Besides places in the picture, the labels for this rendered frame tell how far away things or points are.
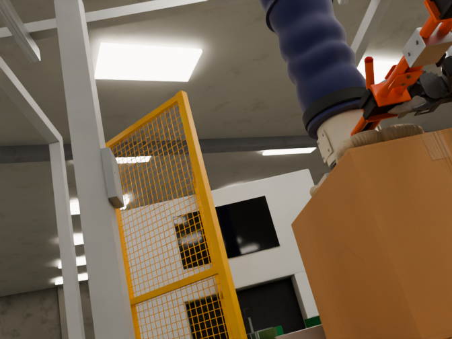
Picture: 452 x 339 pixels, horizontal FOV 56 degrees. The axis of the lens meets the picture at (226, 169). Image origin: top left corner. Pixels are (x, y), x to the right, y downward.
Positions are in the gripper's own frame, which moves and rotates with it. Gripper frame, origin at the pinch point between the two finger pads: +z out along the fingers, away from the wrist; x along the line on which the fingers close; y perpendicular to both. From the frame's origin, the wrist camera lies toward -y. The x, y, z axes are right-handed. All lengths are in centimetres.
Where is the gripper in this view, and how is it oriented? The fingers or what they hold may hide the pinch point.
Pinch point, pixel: (387, 95)
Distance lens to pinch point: 110.1
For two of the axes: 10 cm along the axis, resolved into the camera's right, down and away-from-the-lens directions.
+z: -9.7, 2.1, -1.0
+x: -2.4, -9.0, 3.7
